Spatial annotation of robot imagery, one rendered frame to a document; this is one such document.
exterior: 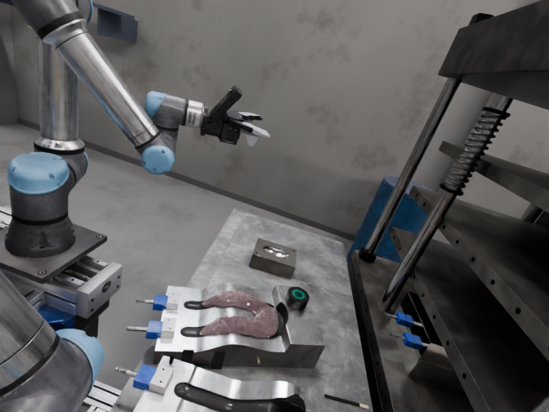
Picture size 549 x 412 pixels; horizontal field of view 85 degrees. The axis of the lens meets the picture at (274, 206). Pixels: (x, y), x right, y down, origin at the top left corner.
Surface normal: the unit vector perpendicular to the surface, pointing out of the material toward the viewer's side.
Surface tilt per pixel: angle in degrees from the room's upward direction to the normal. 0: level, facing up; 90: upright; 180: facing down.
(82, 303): 90
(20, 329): 56
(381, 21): 90
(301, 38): 90
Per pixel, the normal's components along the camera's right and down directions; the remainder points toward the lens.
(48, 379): 0.87, -0.10
